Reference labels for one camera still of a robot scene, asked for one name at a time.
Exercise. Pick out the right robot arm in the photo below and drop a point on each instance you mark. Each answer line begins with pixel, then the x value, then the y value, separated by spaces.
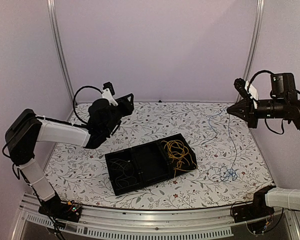
pixel 283 88

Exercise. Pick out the floral table mat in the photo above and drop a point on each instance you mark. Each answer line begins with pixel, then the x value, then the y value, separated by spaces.
pixel 230 166

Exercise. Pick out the black three-compartment tray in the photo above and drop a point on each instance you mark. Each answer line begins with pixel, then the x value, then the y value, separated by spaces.
pixel 150 163

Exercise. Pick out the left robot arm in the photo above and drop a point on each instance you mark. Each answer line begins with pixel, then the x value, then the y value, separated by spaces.
pixel 29 129

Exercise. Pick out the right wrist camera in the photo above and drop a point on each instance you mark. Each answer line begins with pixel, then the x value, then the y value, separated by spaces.
pixel 246 90

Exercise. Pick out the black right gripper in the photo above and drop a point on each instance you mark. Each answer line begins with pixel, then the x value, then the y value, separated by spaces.
pixel 248 113

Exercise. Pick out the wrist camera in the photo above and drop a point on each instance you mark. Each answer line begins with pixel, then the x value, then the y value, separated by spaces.
pixel 108 93
pixel 246 90

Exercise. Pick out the aluminium front rail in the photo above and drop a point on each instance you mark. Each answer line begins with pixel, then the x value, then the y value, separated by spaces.
pixel 104 223

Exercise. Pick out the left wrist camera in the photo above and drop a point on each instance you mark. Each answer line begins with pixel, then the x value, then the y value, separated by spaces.
pixel 108 93

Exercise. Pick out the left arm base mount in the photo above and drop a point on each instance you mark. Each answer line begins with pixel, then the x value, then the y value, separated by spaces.
pixel 57 209

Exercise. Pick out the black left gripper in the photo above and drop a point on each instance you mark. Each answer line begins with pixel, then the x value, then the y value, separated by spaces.
pixel 127 107

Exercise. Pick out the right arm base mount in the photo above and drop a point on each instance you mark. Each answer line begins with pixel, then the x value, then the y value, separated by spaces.
pixel 252 212

